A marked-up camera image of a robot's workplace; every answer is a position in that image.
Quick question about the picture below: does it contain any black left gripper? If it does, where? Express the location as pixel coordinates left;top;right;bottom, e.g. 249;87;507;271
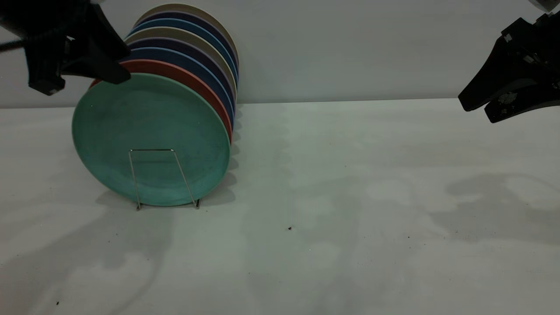
0;0;132;96

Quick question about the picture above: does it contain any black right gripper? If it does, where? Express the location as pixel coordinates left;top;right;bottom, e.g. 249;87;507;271
458;11;560;124

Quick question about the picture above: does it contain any green plate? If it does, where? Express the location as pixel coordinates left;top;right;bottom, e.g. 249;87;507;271
72;73;231;207

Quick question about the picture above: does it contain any red plate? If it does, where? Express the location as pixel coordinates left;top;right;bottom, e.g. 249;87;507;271
89;59;233;144

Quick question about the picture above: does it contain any beige plate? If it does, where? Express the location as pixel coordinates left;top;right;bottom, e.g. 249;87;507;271
135;3;240;63
124;27;238;99

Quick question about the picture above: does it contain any teal blue plate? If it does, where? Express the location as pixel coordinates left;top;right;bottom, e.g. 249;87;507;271
129;18;239;84

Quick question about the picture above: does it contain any dark purple plate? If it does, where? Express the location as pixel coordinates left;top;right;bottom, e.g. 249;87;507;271
133;10;239;71

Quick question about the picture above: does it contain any dark blue plate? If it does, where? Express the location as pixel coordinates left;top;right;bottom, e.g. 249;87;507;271
120;47;236;130

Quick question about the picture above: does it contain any black cable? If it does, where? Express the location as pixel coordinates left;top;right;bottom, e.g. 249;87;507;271
0;39;26;53

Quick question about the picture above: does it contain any metal wire plate rack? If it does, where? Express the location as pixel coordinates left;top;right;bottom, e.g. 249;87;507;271
128;148;202;211

